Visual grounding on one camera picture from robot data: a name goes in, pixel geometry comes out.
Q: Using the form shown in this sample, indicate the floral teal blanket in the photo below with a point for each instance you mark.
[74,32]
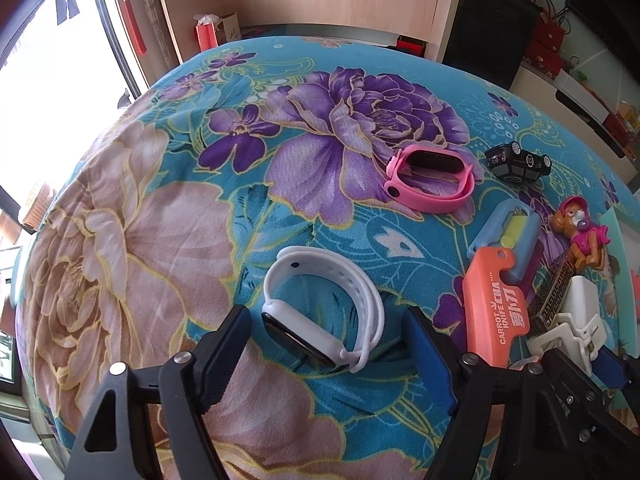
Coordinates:
[150,260]

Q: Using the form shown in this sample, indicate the white plastic clip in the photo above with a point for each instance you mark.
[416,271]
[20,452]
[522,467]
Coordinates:
[580,300]

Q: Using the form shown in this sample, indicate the red cardboard box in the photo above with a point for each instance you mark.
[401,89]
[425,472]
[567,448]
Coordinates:
[620,130]

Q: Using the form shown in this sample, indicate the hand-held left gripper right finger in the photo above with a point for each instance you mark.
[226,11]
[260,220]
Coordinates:
[430,360]

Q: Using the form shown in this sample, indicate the dark window frame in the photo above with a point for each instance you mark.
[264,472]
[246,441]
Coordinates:
[117,50]

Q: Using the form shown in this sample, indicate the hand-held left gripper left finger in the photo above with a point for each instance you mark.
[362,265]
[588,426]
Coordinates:
[227,355]

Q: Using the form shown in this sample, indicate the black gold patterned box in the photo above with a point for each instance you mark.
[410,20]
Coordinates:
[555,285]

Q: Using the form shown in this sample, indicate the black toy car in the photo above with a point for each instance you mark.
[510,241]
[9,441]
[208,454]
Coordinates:
[515,165]

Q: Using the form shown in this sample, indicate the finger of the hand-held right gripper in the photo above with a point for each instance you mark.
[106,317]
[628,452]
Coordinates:
[585,410]
[609,367]

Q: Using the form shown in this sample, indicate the light wooden desk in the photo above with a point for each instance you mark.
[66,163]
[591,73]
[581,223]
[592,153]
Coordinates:
[325,0]

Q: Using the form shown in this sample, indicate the light blue utility knife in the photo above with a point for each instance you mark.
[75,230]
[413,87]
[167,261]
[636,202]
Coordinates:
[487,232]

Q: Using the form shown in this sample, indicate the black speaker cabinet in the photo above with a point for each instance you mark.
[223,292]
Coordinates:
[490,30]

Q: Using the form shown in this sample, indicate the red hanging knot ornament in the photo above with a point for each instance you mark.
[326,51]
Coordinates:
[134,25]

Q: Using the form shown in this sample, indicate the orange toy knife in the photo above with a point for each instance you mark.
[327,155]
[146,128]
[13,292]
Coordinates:
[492,305]

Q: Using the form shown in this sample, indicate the white low cabinet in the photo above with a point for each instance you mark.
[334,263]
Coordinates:
[575,95]

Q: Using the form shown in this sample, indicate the white smartwatch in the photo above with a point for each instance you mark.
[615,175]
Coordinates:
[295,337]

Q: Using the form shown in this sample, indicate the pink smartwatch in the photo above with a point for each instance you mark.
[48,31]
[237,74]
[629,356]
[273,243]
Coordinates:
[435,205]

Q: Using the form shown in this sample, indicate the magenta plastic case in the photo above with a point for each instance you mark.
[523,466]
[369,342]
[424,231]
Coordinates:
[530,270]

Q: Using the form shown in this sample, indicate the pink puppy toy figure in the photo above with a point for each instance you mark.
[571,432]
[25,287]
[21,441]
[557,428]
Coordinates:
[587,240]

